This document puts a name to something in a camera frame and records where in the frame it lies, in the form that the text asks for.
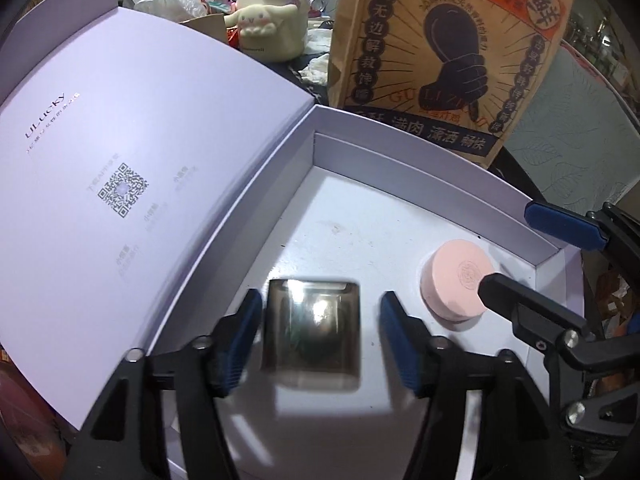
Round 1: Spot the lavender gift box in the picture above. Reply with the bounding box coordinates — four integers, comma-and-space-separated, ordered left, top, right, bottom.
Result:
0, 5, 586, 480

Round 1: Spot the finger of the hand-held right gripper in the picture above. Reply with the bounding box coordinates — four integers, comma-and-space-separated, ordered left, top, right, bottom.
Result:
477, 272, 640, 441
524, 201, 640, 321

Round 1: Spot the smoky clear plastic case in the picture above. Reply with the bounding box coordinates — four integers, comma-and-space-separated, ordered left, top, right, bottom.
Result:
260, 277, 362, 391

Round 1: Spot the white crumpled tissue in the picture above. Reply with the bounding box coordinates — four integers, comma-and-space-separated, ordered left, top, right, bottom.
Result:
299, 52, 333, 86

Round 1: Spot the brown cardboard box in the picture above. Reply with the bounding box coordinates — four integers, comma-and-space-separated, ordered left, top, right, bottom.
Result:
177, 12, 236, 43

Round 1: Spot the pink round powder puff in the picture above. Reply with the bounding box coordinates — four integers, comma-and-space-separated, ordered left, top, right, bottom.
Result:
419, 240, 496, 332

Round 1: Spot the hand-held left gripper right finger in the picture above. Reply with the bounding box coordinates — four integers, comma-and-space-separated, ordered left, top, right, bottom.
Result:
379, 290, 586, 480

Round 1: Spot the cream cartoon water bottle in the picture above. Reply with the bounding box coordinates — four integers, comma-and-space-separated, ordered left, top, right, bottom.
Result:
223, 0, 316, 63

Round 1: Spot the brown printed paper bag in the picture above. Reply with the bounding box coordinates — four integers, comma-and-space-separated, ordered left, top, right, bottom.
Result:
327, 0, 578, 171

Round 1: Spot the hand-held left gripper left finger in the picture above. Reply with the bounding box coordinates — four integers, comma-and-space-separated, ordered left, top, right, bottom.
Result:
62, 290, 264, 480

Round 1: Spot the blue-grey leaf pattern pillow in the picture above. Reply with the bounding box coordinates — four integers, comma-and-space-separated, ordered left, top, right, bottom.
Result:
500, 47, 640, 211

